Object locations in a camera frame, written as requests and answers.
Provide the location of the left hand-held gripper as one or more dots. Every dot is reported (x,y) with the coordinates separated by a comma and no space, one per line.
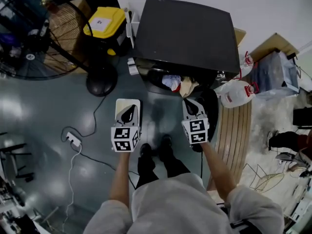
(124,140)

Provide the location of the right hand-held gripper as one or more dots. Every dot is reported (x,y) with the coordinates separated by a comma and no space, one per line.
(197,130)

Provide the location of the cream plastic laundry basket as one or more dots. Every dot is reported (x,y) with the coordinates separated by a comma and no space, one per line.
(122,102)

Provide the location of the beige clothes piece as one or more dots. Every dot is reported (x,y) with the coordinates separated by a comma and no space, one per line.
(187,88)

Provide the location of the lilac clothes piece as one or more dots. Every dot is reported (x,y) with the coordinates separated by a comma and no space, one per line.
(170,80)

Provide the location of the black washing machine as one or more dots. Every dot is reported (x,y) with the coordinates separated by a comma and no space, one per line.
(185,33)

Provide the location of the person's left forearm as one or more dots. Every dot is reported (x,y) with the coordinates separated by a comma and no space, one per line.
(120,179)

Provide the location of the person's right forearm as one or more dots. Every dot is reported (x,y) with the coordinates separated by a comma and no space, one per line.
(217,169)

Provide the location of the person's left black shoe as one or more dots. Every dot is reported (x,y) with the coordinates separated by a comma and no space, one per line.
(145,150)

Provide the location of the wooden slat board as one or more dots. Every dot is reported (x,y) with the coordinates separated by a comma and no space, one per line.
(234,135)

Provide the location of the white stick floor cleaner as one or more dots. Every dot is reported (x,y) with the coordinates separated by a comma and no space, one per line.
(131,67)

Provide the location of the person's black trousers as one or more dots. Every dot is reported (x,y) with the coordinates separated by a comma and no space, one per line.
(174,164)

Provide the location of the white power strip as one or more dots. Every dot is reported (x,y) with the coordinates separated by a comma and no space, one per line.
(73,139)

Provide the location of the small cardboard sheet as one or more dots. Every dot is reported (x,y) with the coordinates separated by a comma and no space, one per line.
(240,36)

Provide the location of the plastic-wrapped grey cabinet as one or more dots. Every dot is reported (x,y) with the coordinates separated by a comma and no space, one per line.
(273,72)

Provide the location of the person's light grey shirt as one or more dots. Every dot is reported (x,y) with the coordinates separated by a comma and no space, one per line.
(175,203)

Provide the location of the black bin with yellow lid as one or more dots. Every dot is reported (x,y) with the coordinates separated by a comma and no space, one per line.
(104,21)

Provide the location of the large cardboard sheet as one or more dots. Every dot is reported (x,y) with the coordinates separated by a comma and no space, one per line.
(270,45)

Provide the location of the black cabinet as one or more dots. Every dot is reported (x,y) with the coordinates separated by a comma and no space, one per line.
(303,117)

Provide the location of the plain brown cardboard box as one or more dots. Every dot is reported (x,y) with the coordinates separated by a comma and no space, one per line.
(84,6)

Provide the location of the amber liquid bottle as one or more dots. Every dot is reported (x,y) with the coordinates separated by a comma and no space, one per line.
(50,5)

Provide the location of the black pedestal fan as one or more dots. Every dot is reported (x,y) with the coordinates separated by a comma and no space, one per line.
(102,82)

